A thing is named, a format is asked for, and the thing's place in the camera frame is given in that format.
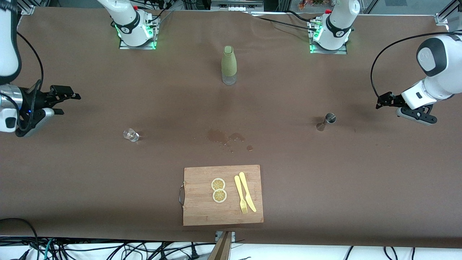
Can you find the yellow plastic fork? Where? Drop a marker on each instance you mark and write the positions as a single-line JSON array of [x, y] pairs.
[[240, 196]]

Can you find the small metal bracket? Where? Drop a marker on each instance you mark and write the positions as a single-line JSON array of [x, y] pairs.
[[218, 234]]

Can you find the clear glass measuring cup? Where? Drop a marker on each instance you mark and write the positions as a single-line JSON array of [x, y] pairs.
[[130, 134]]

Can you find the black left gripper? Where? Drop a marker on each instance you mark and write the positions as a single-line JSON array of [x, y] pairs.
[[390, 99]]

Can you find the yellow plastic knife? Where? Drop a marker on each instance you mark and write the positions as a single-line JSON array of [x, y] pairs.
[[247, 191]]

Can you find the steel jigger shaker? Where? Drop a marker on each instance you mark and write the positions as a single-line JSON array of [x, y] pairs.
[[326, 121]]

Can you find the wooden post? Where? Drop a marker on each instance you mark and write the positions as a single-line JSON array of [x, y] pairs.
[[222, 249]]

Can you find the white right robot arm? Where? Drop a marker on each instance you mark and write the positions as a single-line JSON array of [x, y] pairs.
[[130, 21]]

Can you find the orange plastic items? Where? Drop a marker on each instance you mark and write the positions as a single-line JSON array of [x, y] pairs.
[[314, 3]]

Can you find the lemon slice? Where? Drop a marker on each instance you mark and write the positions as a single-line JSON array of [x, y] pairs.
[[219, 196], [218, 184]]

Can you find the green sleeved glass bottle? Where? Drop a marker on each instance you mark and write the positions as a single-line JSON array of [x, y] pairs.
[[229, 61]]

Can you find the aluminium frame profile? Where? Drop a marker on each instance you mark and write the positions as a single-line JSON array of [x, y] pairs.
[[27, 8], [442, 18]]

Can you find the grey power strip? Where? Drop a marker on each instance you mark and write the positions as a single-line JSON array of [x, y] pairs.
[[236, 4]]

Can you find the black power plug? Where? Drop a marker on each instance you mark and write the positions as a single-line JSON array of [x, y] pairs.
[[195, 252]]

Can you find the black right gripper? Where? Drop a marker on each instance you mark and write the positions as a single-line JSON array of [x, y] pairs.
[[33, 100]]

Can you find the wooden cutting board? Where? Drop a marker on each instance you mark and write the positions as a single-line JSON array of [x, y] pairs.
[[202, 209]]

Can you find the brown paper table cover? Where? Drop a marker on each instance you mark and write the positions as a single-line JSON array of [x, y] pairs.
[[90, 180]]

